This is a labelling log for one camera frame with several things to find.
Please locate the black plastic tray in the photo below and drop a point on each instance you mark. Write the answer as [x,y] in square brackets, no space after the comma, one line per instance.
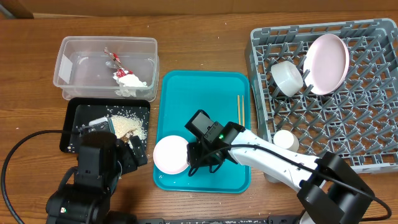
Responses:
[73,143]

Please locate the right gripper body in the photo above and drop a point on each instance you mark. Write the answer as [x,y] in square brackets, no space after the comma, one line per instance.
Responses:
[194,150]

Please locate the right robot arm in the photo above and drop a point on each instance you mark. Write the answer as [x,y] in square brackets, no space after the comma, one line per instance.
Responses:
[327,187]

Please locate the white rice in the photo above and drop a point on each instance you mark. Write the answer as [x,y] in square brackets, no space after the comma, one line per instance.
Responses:
[124,118]

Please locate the red snack wrapper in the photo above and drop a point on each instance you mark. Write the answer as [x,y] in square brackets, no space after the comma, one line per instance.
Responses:
[116,60]

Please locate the white paper cup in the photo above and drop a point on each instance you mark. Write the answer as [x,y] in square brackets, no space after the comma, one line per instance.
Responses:
[286,140]

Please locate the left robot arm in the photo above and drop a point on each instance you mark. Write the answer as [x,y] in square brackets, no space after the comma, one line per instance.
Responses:
[85,191]

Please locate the large white plate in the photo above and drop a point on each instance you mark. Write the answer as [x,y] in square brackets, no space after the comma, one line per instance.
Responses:
[327,61]

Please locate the white napkin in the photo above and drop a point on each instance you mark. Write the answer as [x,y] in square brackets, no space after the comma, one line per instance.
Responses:
[128,85]

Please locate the grey dishwasher rack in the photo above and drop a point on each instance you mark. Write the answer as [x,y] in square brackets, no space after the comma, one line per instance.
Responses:
[358,120]

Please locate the clear plastic bin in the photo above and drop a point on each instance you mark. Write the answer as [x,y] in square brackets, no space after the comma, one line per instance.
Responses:
[86,67]

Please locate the brown food scraps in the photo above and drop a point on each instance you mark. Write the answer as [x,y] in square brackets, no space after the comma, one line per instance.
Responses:
[126,137]

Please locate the teal serving tray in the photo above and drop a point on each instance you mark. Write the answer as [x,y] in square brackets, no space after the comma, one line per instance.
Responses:
[183,93]

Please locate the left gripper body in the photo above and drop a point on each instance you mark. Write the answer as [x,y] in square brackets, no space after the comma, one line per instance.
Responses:
[125,156]

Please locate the grey bowl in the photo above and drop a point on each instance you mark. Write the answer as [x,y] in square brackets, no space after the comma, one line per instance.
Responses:
[287,78]

